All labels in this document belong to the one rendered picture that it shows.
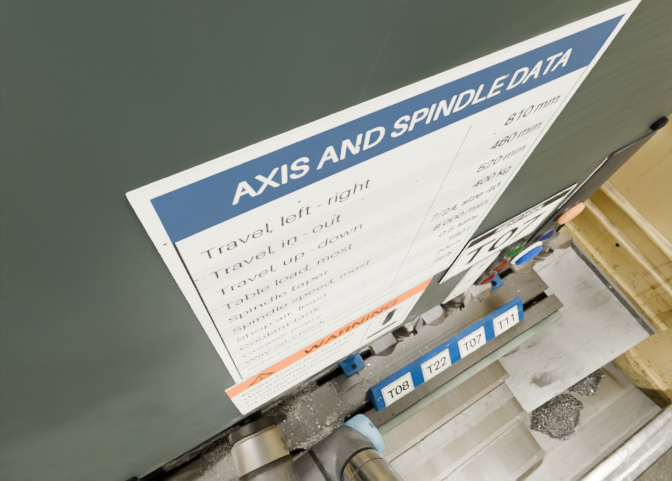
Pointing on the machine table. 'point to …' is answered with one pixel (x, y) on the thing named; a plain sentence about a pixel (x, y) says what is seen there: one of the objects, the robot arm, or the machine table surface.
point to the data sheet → (359, 196)
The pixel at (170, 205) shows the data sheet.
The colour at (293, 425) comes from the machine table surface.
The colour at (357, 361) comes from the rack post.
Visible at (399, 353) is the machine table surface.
